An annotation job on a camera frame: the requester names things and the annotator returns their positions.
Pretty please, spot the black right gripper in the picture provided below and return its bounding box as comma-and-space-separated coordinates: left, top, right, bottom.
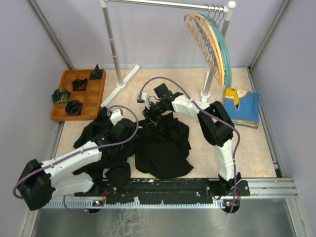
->
143, 100, 166, 128

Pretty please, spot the black t-shirt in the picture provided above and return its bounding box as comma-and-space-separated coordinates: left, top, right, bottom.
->
135, 113, 194, 180

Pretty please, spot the black button-up shirt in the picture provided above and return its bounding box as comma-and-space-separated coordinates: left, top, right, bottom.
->
73, 107, 139, 197

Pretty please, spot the white clothes rack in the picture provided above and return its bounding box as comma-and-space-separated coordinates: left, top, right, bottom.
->
100, 0, 237, 107

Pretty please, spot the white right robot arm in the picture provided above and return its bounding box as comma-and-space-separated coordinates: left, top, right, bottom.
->
137, 83, 240, 196

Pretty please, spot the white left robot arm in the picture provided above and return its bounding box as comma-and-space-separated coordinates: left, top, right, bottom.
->
13, 118, 139, 210

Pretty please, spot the blue yellow folded shirt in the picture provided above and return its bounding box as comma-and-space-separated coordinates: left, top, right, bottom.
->
224, 87, 260, 128

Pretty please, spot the orange hanger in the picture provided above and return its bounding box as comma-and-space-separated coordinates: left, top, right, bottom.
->
184, 14, 225, 86

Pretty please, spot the yellow hanger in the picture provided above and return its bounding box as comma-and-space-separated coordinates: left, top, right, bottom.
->
192, 13, 227, 86

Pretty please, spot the green hanger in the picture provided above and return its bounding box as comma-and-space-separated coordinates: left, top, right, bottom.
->
201, 14, 232, 88

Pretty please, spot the wooden compartment tray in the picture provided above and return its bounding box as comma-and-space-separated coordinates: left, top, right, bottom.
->
50, 69, 106, 121

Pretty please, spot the dark green pointed cloth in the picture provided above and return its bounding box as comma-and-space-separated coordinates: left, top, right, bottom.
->
89, 64, 103, 79

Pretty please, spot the rolled black tie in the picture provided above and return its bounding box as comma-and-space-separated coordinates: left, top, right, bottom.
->
65, 100, 83, 116

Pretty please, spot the dark orange patterned cloth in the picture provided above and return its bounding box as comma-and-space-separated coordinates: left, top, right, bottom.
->
72, 78, 88, 91

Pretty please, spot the green floral folded cloth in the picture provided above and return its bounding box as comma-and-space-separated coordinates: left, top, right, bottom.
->
51, 87, 71, 104

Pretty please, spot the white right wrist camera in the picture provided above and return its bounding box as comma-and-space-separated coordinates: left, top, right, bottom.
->
136, 93, 155, 109

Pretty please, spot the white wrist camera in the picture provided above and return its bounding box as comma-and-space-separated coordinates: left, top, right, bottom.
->
109, 109, 123, 125
136, 93, 155, 109

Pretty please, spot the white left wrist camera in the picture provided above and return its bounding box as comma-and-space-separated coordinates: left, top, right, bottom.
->
109, 109, 123, 125

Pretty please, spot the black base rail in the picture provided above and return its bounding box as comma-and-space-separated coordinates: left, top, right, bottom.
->
100, 178, 250, 205

